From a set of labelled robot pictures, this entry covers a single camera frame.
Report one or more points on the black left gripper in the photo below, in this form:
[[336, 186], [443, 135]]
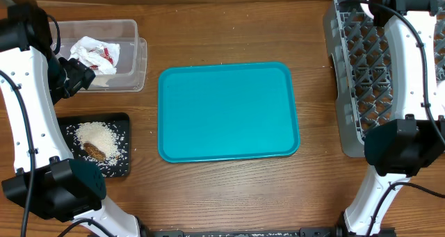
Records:
[[81, 76]]

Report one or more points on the white napkin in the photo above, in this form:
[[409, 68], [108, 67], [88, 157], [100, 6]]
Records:
[[80, 49]]

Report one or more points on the red ketchup packet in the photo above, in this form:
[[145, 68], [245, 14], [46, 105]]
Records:
[[100, 59]]

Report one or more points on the brown food scrap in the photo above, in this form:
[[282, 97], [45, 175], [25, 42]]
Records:
[[94, 152]]

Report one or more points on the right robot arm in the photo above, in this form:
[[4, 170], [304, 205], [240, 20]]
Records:
[[414, 137]]

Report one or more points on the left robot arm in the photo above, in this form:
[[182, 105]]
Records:
[[49, 182]]

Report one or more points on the grey dishwasher rack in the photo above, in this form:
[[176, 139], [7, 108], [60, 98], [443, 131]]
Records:
[[362, 62]]

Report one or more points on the clear plastic bin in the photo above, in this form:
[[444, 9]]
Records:
[[132, 64]]

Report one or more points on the black plastic tray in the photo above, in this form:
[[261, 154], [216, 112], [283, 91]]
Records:
[[118, 126]]

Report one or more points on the spilled white rice pile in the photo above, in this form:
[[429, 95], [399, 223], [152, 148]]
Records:
[[99, 138]]

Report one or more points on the teal serving tray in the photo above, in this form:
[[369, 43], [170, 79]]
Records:
[[227, 112]]

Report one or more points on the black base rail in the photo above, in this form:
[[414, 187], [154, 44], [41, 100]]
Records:
[[302, 232]]

